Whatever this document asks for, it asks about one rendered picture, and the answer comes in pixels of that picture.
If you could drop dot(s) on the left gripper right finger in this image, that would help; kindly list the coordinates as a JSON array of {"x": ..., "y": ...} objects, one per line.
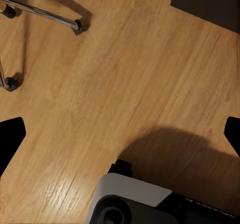
[{"x": 232, "y": 133}]

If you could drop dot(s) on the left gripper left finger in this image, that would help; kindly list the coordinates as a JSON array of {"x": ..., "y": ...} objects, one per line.
[{"x": 12, "y": 133}]

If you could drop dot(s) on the cabinet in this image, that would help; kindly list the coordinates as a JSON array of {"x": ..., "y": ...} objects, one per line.
[{"x": 224, "y": 13}]

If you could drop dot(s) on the swivel chair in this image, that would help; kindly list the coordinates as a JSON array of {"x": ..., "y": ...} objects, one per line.
[{"x": 10, "y": 84}]

